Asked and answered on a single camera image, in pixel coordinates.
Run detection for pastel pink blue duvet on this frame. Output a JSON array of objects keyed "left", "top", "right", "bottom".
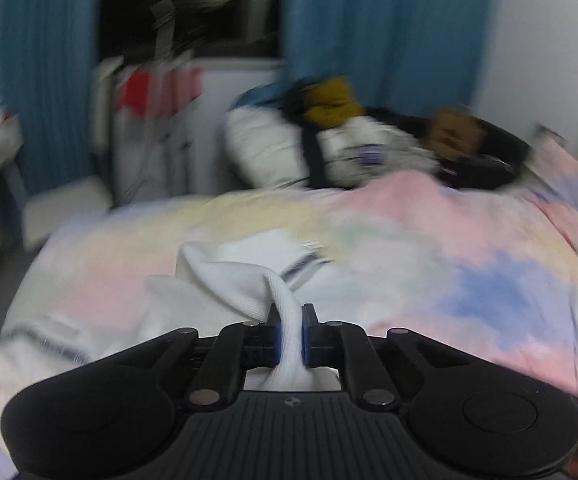
[{"left": 0, "top": 136, "right": 578, "bottom": 480}]

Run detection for blue curtain left panel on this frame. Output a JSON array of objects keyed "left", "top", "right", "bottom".
[{"left": 0, "top": 0, "right": 98, "bottom": 194}]

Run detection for blue curtain panel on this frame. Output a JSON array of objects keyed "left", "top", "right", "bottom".
[
  {"left": 280, "top": 0, "right": 490, "bottom": 116},
  {"left": 0, "top": 0, "right": 98, "bottom": 194}
]

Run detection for mustard yellow garment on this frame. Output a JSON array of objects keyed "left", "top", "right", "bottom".
[{"left": 301, "top": 76, "right": 365, "bottom": 129}]

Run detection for white pillow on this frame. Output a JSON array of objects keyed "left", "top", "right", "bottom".
[{"left": 223, "top": 105, "right": 309, "bottom": 188}]

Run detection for blue curtain right panel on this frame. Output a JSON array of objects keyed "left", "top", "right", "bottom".
[{"left": 280, "top": 0, "right": 490, "bottom": 116}]

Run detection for white hooded sweatshirt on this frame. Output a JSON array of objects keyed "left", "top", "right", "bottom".
[{"left": 7, "top": 230, "right": 354, "bottom": 391}]

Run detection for white grey crumpled clothes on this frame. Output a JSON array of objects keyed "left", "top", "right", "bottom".
[{"left": 318, "top": 116, "right": 438, "bottom": 188}]

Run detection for red cloth on stand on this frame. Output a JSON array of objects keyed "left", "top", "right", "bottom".
[{"left": 116, "top": 67, "right": 202, "bottom": 118}]

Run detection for dark window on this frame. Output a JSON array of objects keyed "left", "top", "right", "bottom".
[{"left": 97, "top": 0, "right": 280, "bottom": 64}]

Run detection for silver folding stand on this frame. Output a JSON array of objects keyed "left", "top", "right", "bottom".
[{"left": 117, "top": 0, "right": 200, "bottom": 204}]

